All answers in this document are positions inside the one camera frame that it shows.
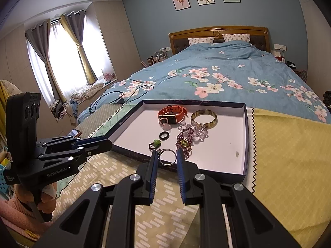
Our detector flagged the pile of dark clothes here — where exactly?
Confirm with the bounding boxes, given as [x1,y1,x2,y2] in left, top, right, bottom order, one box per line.
[323,91,331,110]

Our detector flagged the clear crystal bead bracelet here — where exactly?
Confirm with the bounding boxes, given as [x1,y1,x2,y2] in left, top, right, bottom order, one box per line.
[178,121,209,143]

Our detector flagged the grey and yellow right curtain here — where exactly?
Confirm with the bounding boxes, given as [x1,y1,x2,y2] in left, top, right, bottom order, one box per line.
[59,10,97,85]

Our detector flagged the crumpled blanket on window seat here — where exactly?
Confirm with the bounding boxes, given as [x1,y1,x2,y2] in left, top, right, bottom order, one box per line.
[70,82,104,102]

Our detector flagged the dark blue shallow box tray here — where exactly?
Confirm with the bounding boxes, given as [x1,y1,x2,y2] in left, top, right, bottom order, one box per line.
[105,100,250,184]

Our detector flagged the pink hair tie with charm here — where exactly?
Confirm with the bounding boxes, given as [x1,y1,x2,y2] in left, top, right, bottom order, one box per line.
[159,116,172,131]

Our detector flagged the patchwork patterned bed cloth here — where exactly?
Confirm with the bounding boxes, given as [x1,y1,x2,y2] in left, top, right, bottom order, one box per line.
[51,103,331,248]

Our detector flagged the dark red beaded bracelet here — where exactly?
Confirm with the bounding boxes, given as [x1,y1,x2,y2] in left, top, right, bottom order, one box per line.
[175,126,195,160]

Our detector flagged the left hand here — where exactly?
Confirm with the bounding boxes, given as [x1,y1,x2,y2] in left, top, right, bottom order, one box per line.
[14,180,58,212]

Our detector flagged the beige wardrobe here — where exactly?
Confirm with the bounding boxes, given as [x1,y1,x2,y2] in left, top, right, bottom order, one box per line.
[86,1,142,81]

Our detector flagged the grey and yellow curtain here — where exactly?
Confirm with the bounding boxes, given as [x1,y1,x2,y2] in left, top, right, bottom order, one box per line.
[25,19,66,106]
[59,10,97,85]

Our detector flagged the grey and yellow left curtain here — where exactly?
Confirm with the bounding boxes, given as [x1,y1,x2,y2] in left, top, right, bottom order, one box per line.
[25,19,66,106]

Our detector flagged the silver metal ring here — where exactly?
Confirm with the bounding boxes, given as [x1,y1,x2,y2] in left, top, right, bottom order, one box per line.
[157,148,177,167]

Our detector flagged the blue floral duvet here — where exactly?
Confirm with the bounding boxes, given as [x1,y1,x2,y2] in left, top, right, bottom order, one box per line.
[78,41,330,124]

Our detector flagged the left nightstand clutter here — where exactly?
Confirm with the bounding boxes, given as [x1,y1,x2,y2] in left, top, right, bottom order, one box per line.
[141,46,172,68]

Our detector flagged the orange smart watch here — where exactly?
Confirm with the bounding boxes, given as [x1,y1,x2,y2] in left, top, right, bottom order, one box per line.
[158,105,188,125]

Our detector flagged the gold amber bangle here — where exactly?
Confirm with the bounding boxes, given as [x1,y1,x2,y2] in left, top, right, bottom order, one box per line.
[190,109,218,129]

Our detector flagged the right patterned pillow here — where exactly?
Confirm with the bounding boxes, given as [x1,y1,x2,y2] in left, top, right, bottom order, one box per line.
[223,34,250,42]

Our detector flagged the pink flower framed picture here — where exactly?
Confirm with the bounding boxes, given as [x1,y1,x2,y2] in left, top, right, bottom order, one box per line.
[172,0,191,11]

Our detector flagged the patterned pillow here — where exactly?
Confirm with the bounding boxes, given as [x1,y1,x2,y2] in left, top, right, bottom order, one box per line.
[188,37,214,46]
[223,34,250,42]

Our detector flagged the green charm hair ring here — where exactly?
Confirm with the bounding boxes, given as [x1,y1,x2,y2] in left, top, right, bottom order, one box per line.
[148,139,162,152]

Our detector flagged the left patterned pillow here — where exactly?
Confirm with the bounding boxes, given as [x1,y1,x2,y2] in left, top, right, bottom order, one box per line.
[188,37,214,46]

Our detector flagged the black charging cable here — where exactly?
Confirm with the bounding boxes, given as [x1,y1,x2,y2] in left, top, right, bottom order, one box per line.
[88,84,155,114]

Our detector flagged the white wall socket right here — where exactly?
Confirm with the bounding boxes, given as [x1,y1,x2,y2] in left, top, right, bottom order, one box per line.
[273,44,287,51]

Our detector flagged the wooden bed headboard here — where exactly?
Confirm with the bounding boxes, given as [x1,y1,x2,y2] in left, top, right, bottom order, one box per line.
[169,25,272,55]

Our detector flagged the black smartphone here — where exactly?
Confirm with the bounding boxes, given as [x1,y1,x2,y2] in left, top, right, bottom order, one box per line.
[68,129,81,138]

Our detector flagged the pink left sleeve forearm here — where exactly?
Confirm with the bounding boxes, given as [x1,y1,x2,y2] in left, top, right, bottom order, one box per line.
[1,195,53,240]

